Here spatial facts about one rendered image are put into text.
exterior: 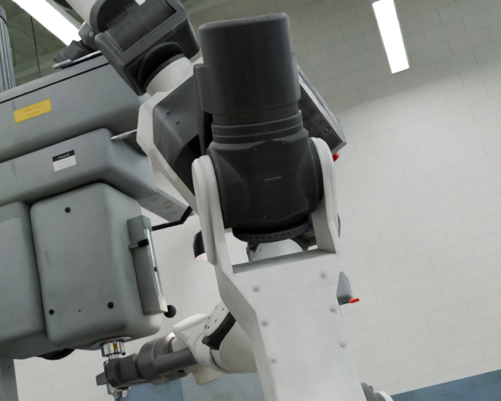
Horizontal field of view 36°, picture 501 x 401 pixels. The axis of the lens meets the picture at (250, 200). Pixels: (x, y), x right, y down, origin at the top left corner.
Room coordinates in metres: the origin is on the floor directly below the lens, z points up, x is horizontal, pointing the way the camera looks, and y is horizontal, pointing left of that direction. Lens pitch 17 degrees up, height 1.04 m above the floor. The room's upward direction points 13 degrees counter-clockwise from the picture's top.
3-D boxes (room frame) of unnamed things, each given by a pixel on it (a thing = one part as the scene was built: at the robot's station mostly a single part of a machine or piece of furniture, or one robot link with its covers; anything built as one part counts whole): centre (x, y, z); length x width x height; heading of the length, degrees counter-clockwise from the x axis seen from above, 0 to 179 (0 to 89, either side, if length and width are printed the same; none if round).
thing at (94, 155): (1.60, 0.39, 1.68); 0.34 x 0.24 x 0.10; 77
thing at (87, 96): (1.59, 0.37, 1.81); 0.47 x 0.26 x 0.16; 77
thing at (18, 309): (1.64, 0.54, 1.47); 0.24 x 0.19 x 0.26; 167
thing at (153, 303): (1.57, 0.25, 1.45); 0.04 x 0.04 x 0.21; 77
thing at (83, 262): (1.59, 0.36, 1.47); 0.21 x 0.19 x 0.32; 167
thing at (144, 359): (1.54, 0.28, 1.23); 0.13 x 0.12 x 0.10; 147
